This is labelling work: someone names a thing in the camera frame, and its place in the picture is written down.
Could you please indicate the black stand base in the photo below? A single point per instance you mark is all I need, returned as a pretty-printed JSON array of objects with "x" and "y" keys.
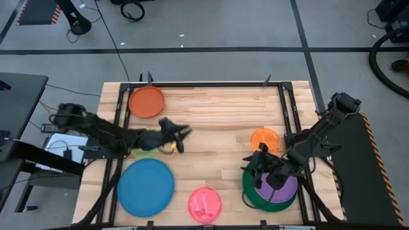
[{"x": 78, "y": 24}]

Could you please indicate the purple plastic plate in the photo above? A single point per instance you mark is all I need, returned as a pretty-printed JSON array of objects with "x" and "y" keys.
[{"x": 284, "y": 193}]

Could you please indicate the orange translucent small plate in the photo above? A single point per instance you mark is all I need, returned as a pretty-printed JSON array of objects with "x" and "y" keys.
[{"x": 266, "y": 136}]

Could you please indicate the large teal plastic plate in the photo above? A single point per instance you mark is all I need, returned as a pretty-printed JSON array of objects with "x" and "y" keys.
[{"x": 244, "y": 185}]

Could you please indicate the large black hazard-striped mat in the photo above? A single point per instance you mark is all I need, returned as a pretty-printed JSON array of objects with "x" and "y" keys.
[{"x": 361, "y": 191}]

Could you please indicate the lime translucent small plate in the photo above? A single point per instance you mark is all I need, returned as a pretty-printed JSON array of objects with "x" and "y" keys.
[{"x": 145, "y": 153}]

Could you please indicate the black aluminium table frame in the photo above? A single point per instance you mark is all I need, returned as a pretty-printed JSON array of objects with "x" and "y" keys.
[{"x": 207, "y": 84}]

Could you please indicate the small black charger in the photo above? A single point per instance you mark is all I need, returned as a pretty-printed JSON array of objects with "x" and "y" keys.
[{"x": 67, "y": 154}]

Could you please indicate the black equipment case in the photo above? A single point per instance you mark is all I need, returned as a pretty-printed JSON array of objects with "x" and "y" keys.
[{"x": 397, "y": 19}]

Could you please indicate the orange-red plastic plate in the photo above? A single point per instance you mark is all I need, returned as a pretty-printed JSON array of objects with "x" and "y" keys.
[{"x": 146, "y": 102}]

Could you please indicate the pink translucent small plate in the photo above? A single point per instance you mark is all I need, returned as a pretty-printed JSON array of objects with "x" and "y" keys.
[{"x": 204, "y": 204}]

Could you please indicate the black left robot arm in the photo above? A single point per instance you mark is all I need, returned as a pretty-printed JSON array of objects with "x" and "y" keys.
[{"x": 102, "y": 131}]

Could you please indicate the small black hazard-striped mat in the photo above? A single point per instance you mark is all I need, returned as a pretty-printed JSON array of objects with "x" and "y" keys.
[{"x": 35, "y": 12}]

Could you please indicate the black power adapter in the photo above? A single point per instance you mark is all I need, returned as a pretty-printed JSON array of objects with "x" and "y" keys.
[{"x": 48, "y": 128}]

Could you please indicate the large blue plastic plate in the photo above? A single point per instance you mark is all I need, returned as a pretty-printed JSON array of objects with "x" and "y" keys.
[{"x": 145, "y": 188}]

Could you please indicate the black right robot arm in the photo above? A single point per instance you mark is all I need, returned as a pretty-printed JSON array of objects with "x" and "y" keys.
[{"x": 319, "y": 127}]

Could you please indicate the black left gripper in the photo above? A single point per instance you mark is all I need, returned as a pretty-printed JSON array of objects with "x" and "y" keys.
[{"x": 167, "y": 131}]

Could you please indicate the black desk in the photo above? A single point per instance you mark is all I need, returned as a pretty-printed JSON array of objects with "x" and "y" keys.
[{"x": 19, "y": 102}]

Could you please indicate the black metal beam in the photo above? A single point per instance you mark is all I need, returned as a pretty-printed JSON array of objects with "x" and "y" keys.
[{"x": 48, "y": 159}]

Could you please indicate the person's shoe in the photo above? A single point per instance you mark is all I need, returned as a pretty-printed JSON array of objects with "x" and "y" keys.
[{"x": 401, "y": 65}]

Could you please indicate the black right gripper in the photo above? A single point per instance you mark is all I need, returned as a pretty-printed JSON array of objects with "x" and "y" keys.
[{"x": 271, "y": 167}]

